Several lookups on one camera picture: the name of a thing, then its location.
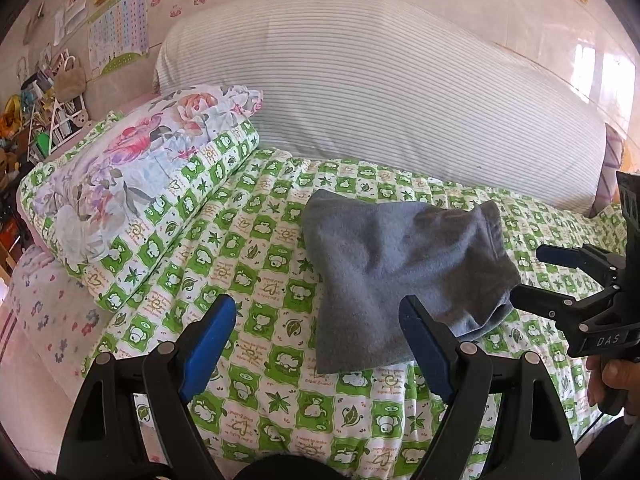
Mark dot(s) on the paper drawings on wall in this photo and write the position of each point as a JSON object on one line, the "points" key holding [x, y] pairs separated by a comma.
{"points": [[72, 10]]}

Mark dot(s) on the green checked bed cover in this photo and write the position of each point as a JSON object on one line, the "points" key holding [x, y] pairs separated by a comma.
{"points": [[265, 310]]}

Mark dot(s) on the beige handbag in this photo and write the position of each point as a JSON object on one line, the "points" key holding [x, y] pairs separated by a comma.
{"points": [[70, 82]]}

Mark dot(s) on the grey pants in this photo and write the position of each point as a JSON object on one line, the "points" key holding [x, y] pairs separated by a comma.
{"points": [[390, 270]]}

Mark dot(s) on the person's right hand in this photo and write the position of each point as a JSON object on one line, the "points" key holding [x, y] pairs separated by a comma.
{"points": [[622, 375]]}

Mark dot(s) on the white striped bolster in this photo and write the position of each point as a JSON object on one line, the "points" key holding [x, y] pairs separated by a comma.
{"points": [[390, 90]]}

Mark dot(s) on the white flowered bed sheet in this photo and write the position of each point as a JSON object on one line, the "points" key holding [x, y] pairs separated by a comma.
{"points": [[55, 310]]}

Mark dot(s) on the colourful chart poster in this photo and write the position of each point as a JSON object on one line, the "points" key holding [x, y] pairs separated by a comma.
{"points": [[120, 30]]}

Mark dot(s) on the pink striped pillow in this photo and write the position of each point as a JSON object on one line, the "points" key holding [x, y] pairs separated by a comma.
{"points": [[610, 175]]}

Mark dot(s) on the folded floral quilt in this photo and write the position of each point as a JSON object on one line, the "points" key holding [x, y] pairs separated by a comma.
{"points": [[140, 170]]}

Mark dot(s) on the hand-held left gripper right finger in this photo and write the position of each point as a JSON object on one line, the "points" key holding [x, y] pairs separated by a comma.
{"points": [[425, 345]]}

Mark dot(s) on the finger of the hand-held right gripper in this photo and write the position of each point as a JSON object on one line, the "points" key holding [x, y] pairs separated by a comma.
{"points": [[585, 257], [565, 310]]}

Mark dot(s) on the pile of toys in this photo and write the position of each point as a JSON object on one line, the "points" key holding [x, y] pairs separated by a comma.
{"points": [[12, 125]]}

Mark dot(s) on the person's right forearm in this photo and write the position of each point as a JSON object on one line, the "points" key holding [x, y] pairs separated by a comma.
{"points": [[615, 450]]}

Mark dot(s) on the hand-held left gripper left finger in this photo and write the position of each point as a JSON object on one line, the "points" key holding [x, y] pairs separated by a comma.
{"points": [[207, 350]]}

